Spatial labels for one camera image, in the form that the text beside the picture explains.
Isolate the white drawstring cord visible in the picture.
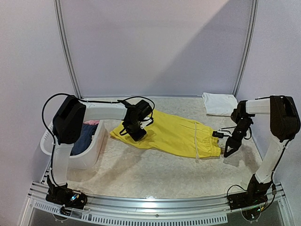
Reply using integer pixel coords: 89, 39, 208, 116
193, 121, 201, 163

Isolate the dark blue garment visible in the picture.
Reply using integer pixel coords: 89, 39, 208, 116
71, 124, 98, 156

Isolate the front aluminium rail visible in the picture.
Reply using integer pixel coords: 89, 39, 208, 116
21, 182, 294, 226

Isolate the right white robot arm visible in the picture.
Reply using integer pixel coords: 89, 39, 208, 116
223, 95, 301, 184

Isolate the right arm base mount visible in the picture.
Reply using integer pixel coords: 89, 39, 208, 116
226, 184, 277, 213

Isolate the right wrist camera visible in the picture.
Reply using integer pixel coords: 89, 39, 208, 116
212, 131, 229, 139

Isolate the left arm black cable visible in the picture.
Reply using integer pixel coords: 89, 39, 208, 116
41, 93, 71, 139

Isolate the yellow garment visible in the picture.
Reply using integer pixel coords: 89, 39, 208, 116
110, 110, 221, 158

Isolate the white plastic laundry basket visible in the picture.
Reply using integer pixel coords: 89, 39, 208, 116
40, 121, 108, 170

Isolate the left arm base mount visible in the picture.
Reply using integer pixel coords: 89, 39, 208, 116
46, 176, 87, 210

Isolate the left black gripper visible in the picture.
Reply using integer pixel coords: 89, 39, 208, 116
124, 120, 147, 141

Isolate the white t-shirt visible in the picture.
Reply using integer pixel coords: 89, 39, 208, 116
202, 92, 238, 117

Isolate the pink garment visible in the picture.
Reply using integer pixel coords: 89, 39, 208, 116
84, 120, 100, 125

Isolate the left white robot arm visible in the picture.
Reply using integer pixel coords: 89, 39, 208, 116
46, 93, 155, 204

